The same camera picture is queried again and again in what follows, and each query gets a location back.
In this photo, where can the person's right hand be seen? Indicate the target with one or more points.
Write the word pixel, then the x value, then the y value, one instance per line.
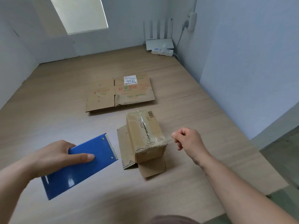
pixel 192 144

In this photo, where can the person's left hand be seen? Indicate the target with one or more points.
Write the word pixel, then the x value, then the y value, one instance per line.
pixel 53 158

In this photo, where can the blue tape dispenser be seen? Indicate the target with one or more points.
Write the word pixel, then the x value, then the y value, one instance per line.
pixel 81 170

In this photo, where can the barcode-printed cardboard box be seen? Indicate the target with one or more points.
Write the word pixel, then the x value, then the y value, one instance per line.
pixel 151 128

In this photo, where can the large torn cardboard box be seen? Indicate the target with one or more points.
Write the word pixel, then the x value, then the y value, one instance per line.
pixel 100 102

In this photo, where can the person's right forearm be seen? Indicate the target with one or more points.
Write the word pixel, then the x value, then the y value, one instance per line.
pixel 245 193

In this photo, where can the white power strip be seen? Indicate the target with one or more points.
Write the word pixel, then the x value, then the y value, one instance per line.
pixel 167 53

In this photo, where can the white foam partition board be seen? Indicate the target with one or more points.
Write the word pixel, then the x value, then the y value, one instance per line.
pixel 14 67

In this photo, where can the white router with antennas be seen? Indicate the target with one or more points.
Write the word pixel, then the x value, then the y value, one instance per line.
pixel 160 44

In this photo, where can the bright window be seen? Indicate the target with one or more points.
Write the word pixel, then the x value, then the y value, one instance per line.
pixel 81 13

